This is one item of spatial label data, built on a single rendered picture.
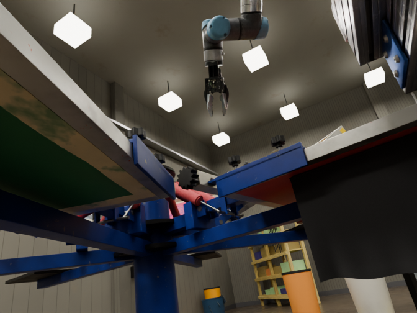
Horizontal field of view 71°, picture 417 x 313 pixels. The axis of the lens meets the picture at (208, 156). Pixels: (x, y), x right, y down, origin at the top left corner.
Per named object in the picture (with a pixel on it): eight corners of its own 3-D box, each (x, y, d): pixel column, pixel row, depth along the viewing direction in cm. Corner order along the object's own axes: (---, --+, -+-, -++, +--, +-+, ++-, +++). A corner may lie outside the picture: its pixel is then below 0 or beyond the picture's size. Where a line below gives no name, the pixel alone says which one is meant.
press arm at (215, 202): (247, 202, 124) (245, 190, 126) (239, 200, 120) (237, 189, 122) (215, 213, 133) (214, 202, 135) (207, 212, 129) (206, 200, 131)
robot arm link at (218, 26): (240, 12, 98) (233, 22, 109) (208, 13, 96) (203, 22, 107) (241, 37, 100) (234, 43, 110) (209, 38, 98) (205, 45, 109)
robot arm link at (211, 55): (205, 53, 118) (224, 51, 117) (205, 64, 119) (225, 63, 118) (201, 50, 111) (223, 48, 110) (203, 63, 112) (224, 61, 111)
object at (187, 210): (258, 230, 158) (254, 208, 162) (144, 219, 99) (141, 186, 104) (157, 257, 201) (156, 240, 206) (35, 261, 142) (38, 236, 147)
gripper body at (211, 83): (205, 94, 113) (202, 61, 110) (207, 94, 121) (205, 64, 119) (224, 92, 112) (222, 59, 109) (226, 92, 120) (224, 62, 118)
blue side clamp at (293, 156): (314, 168, 80) (306, 146, 83) (307, 164, 77) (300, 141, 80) (227, 199, 96) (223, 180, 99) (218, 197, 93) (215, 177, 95)
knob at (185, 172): (206, 187, 94) (203, 166, 97) (194, 184, 89) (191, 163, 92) (189, 194, 97) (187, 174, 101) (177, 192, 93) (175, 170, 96)
